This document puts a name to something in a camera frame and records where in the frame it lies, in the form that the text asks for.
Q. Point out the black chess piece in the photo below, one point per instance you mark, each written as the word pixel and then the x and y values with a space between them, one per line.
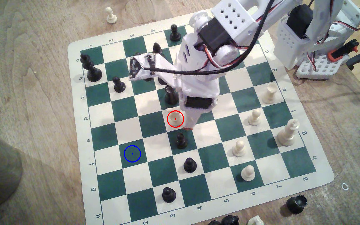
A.
pixel 214 223
pixel 230 221

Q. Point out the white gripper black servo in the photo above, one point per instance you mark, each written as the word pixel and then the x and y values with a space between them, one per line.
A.
pixel 198 102

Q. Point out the white chess piece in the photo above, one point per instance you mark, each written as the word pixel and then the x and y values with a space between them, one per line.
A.
pixel 255 221

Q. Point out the white chess pawn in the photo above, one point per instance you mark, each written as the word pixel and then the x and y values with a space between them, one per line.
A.
pixel 255 118
pixel 248 174
pixel 111 17
pixel 239 150

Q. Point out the black chess rook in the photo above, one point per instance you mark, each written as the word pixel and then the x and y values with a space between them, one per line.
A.
pixel 170 97
pixel 296 204

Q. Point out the white chess king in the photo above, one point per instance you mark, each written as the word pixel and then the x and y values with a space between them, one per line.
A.
pixel 287 136

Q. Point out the black chess king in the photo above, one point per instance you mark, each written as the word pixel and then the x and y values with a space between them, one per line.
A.
pixel 93 73

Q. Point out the white chess bishop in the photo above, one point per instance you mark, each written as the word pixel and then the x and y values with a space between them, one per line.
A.
pixel 269 95

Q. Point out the green and white chessboard mat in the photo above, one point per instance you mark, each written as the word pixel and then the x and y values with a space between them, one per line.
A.
pixel 223 137

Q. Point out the black chess pawn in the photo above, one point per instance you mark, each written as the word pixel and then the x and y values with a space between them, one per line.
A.
pixel 119 86
pixel 175 35
pixel 181 142
pixel 190 166
pixel 169 196

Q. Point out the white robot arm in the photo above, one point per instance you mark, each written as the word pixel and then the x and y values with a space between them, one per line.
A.
pixel 233 15

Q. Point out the black chess bishop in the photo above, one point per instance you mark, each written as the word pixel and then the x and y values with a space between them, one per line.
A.
pixel 157 48
pixel 162 82

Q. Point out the white chess knight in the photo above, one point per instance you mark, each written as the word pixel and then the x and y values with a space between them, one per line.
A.
pixel 175 121

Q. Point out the black and orange clamp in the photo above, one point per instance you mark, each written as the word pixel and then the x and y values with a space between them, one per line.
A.
pixel 352 47

